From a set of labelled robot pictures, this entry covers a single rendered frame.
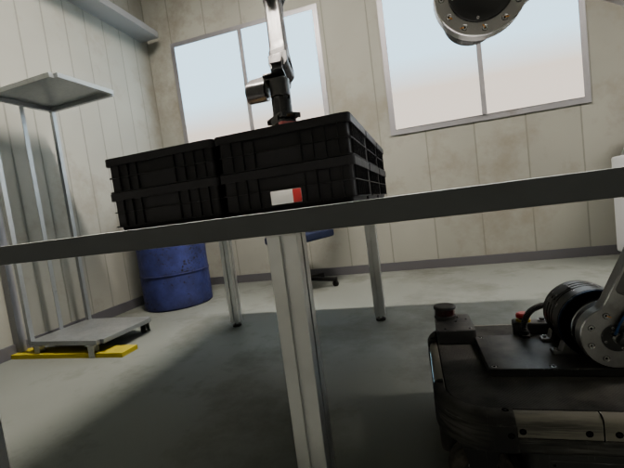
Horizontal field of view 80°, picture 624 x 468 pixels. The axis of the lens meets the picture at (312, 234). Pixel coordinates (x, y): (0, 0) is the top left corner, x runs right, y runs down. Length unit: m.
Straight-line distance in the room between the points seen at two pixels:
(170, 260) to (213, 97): 1.78
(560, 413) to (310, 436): 0.49
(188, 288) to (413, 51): 2.80
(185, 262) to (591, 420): 2.82
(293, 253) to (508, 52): 3.27
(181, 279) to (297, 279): 2.58
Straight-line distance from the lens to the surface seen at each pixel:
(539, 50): 3.81
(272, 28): 1.33
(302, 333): 0.71
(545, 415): 0.93
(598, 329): 1.04
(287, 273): 0.69
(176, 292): 3.23
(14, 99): 3.08
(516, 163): 3.63
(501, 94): 3.66
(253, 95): 1.14
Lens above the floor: 0.70
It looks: 4 degrees down
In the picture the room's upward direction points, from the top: 7 degrees counter-clockwise
